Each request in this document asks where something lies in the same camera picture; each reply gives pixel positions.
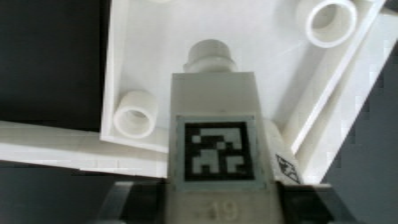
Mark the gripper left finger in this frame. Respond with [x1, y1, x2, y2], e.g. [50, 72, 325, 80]
[94, 181, 165, 224]

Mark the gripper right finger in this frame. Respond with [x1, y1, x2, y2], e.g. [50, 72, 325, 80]
[277, 183, 334, 224]

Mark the white table leg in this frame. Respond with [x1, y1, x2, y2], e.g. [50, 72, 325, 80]
[263, 119, 302, 184]
[165, 40, 282, 224]

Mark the white square table top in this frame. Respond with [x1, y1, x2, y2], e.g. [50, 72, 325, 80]
[99, 0, 385, 152]

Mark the white front obstacle bar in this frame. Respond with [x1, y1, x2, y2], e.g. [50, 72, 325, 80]
[0, 121, 167, 178]

